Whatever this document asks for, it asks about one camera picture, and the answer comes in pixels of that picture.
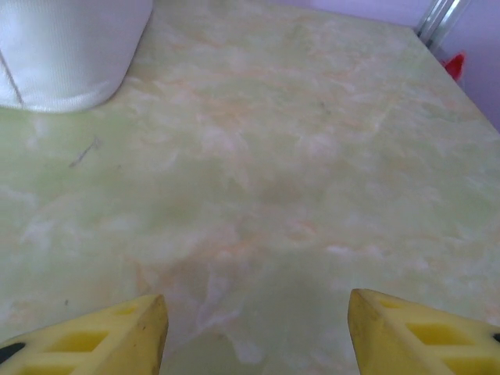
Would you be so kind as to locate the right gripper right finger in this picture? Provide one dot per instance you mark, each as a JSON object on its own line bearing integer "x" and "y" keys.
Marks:
{"x": 375, "y": 332}

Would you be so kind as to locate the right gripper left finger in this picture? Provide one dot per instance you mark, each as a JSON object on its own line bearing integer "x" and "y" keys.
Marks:
{"x": 136, "y": 332}

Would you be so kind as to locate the white zip case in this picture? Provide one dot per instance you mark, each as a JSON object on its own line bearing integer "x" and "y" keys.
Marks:
{"x": 70, "y": 51}

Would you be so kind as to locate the aluminium frame post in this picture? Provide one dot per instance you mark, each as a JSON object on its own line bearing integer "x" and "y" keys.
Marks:
{"x": 437, "y": 19}

